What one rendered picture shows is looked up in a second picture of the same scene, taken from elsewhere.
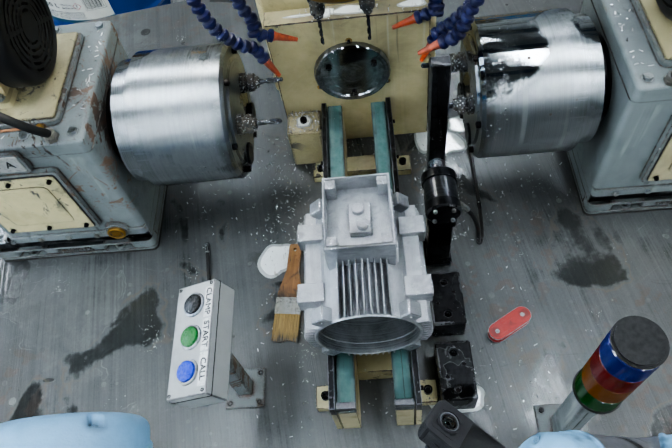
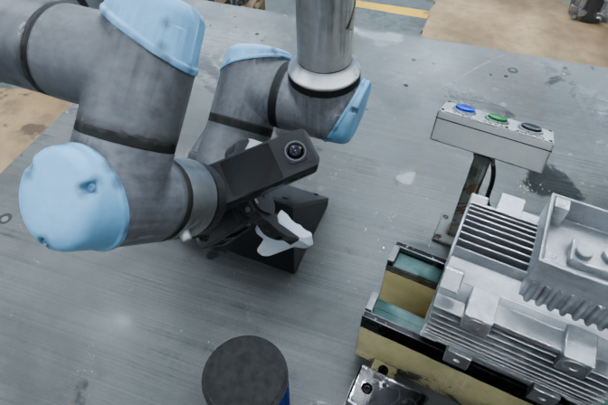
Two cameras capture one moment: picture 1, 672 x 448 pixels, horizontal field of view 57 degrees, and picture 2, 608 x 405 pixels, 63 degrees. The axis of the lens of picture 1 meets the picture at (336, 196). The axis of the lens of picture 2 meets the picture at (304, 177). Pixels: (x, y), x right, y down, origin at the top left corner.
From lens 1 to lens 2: 0.59 m
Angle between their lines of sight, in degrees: 61
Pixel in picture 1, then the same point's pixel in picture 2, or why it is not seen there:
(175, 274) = not seen: hidden behind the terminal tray
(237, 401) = (445, 221)
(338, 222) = (596, 240)
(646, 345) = (234, 376)
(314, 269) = not seen: hidden behind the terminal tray
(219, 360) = (466, 134)
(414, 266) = (512, 321)
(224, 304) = (524, 153)
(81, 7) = not seen: outside the picture
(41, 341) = (550, 125)
